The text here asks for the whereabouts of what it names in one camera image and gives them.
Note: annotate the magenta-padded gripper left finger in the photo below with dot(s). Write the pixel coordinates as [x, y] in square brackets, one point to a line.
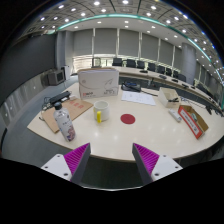
[76, 159]

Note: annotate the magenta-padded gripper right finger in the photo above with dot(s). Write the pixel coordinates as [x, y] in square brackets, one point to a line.
[147, 159]

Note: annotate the clear plastic water bottle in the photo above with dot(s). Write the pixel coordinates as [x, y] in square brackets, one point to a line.
[65, 123]

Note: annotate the flat round red coaster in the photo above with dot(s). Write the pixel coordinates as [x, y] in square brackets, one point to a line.
[128, 119]

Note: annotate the open red-sided cardboard box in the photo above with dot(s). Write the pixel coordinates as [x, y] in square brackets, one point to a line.
[187, 121]

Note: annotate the white printed paper sheet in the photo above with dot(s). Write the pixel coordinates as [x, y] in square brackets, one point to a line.
[138, 98]

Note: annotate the black power strip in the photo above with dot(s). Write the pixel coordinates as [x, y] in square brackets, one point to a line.
[58, 97]

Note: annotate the small open white box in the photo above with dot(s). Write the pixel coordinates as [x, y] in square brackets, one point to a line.
[166, 97]

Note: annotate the black desk phone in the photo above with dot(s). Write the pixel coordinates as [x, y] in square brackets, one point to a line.
[130, 87]

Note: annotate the large white cardboard box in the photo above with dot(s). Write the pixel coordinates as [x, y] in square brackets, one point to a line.
[98, 83]

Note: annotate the grey CRT monitor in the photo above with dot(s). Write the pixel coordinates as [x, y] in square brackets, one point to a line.
[55, 77]

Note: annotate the long curved conference desk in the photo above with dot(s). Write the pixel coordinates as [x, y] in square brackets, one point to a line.
[131, 71]

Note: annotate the row of black office chairs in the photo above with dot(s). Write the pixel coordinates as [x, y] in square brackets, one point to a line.
[151, 66]

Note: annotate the single black swivel chair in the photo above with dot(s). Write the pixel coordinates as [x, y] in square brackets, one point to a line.
[96, 62]

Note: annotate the group of ceiling lights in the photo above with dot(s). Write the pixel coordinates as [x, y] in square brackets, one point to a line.
[96, 3]

